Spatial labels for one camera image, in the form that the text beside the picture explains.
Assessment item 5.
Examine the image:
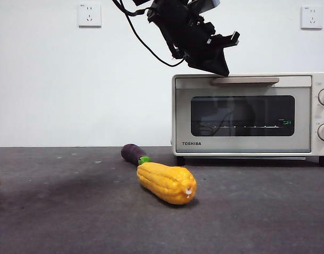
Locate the glass oven door with handle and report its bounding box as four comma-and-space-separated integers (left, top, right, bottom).
175, 76, 312, 154

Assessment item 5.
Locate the cream white toaster oven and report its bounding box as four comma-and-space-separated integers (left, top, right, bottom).
171, 72, 324, 167

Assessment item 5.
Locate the purple toy eggplant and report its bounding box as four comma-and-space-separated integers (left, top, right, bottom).
121, 143, 152, 167

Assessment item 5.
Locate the yellow toy corn cob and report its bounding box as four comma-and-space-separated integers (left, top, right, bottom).
136, 162, 198, 206

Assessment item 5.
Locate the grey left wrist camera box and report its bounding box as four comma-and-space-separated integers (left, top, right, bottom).
188, 0, 221, 15

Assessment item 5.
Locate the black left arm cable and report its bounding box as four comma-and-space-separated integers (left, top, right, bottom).
123, 7, 152, 17
111, 0, 187, 67

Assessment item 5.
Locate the metal wire oven rack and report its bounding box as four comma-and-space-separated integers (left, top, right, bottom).
199, 123, 281, 130

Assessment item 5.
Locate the white wall power socket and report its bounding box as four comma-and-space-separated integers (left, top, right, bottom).
300, 6, 323, 30
77, 3, 102, 29

